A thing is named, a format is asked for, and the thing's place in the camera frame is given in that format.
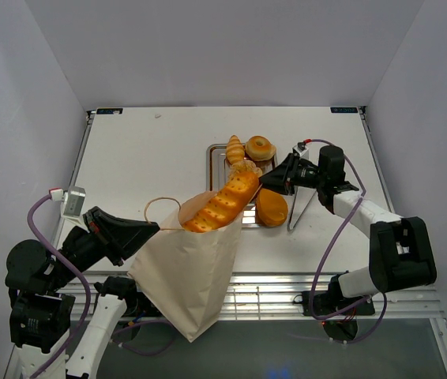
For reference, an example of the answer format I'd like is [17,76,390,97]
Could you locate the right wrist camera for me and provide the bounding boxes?
[292,139,312,159]

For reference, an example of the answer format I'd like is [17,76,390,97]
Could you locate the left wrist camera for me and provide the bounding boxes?
[49,186,86,219]

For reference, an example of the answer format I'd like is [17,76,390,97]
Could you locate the glazed ring donut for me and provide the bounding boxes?
[245,136,276,161]

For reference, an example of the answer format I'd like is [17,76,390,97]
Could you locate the small croissant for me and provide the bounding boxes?
[226,135,245,165]

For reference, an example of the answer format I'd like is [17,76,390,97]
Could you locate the aluminium table frame rail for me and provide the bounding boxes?
[67,270,445,321]

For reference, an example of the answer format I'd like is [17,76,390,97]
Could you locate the beige paper bag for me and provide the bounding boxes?
[127,191,242,342]

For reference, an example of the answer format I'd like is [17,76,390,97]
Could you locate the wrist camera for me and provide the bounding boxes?
[49,186,86,219]
[292,139,312,159]

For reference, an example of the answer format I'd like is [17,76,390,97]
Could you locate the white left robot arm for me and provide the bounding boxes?
[5,207,160,378]

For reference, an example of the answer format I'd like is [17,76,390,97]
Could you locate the long scored baguette loaf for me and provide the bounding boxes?
[182,171,260,233]

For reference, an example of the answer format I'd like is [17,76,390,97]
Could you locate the sugared flower bun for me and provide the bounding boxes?
[229,159,263,178]

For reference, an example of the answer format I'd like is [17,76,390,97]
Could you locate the round smooth bun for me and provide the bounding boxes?
[256,189,288,227]

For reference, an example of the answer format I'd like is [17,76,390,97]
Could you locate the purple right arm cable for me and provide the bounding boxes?
[286,137,389,345]

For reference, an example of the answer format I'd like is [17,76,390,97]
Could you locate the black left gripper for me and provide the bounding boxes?
[48,203,160,289]

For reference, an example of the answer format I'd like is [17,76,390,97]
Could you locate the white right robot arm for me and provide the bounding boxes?
[260,141,438,320]

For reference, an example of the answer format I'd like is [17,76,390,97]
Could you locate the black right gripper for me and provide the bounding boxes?
[257,153,325,196]

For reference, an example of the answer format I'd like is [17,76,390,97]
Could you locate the silver metal tray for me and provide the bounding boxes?
[206,143,265,228]

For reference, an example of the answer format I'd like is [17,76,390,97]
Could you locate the metal serving tongs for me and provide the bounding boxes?
[287,186,317,233]

